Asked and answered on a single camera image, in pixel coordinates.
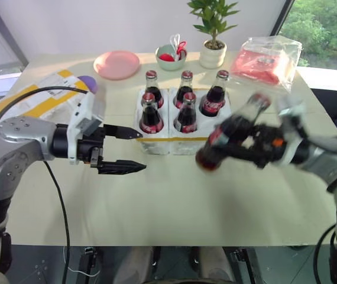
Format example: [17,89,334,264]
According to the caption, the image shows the black right arm hanging cable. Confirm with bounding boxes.
[312,223,337,284]

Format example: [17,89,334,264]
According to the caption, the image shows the yellow taped cardboard box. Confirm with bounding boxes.
[0,69,99,125]

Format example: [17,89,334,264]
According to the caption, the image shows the white foam crate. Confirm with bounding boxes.
[132,86,234,156]

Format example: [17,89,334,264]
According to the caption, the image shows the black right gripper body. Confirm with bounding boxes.
[251,123,290,170]

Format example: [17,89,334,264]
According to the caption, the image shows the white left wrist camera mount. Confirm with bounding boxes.
[67,91,106,165]

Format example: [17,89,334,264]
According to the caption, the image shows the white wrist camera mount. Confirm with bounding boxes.
[67,91,106,165]
[276,96,309,166]

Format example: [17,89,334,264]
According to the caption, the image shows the purple round object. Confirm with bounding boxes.
[76,75,99,94]

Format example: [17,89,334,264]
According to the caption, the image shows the black table frame bracket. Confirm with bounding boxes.
[223,247,265,284]
[79,246,99,276]

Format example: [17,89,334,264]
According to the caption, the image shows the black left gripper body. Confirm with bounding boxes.
[76,125,106,175]

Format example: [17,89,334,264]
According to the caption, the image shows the pale green bowl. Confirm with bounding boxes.
[155,44,188,72]

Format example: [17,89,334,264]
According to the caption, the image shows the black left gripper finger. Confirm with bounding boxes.
[103,124,144,141]
[97,159,147,176]

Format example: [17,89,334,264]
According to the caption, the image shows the grey window frame post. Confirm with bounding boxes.
[0,0,30,69]

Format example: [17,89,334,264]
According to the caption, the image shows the dark window frame post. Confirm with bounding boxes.
[270,0,296,36]

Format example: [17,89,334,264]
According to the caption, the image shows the white ribbed plant pot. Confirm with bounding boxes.
[199,39,228,70]

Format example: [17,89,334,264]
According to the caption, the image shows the pink plate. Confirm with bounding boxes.
[93,50,141,81]

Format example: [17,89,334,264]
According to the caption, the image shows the thin white wire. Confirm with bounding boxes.
[63,245,99,278]

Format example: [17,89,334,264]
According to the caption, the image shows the clear bag with red cloth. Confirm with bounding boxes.
[229,35,303,93]

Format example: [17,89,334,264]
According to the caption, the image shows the black arm hanging cable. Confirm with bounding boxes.
[312,223,337,284]
[42,159,71,284]

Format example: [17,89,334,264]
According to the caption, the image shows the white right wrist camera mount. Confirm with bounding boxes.
[276,96,309,166]

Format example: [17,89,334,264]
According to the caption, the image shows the green leafy plant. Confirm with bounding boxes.
[186,0,241,50]

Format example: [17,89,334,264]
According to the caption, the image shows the black left arm wrist cable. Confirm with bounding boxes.
[0,85,89,127]

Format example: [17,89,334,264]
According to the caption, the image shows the red and white scissors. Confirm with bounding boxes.
[169,33,189,62]

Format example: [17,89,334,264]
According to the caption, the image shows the glass cola bottle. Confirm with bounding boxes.
[138,92,165,134]
[199,69,231,118]
[173,70,195,109]
[173,92,199,134]
[195,92,273,173]
[144,69,165,109]

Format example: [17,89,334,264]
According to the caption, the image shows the black left arm hanging cable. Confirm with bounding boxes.
[42,159,71,284]

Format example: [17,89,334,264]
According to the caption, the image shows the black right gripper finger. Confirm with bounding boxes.
[229,125,261,145]
[225,144,264,168]

